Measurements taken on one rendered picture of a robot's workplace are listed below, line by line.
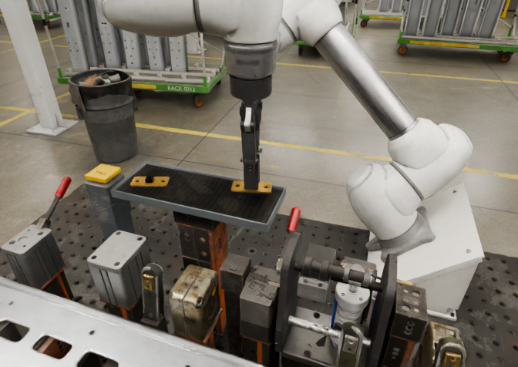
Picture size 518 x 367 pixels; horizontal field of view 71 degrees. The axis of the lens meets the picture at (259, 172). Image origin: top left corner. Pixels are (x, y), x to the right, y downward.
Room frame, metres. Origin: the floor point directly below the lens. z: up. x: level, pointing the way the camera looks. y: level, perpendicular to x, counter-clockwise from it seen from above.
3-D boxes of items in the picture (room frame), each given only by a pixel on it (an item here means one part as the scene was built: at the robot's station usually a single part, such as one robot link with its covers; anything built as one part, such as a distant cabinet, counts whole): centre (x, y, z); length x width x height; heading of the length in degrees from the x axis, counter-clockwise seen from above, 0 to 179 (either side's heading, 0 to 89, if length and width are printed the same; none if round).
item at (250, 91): (0.63, 0.01, 1.39); 0.08 x 0.07 x 0.09; 175
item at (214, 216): (0.67, 0.13, 1.16); 0.37 x 0.14 x 0.02; 71
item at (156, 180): (0.71, 0.25, 1.17); 0.08 x 0.04 x 0.01; 89
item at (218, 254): (0.67, 0.13, 0.92); 0.10 x 0.08 x 0.45; 71
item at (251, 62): (0.63, 0.01, 1.46); 0.09 x 0.09 x 0.06
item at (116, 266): (0.54, 0.28, 0.90); 0.13 x 0.10 x 0.41; 161
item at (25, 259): (0.63, 0.53, 0.88); 0.11 x 0.10 x 0.36; 161
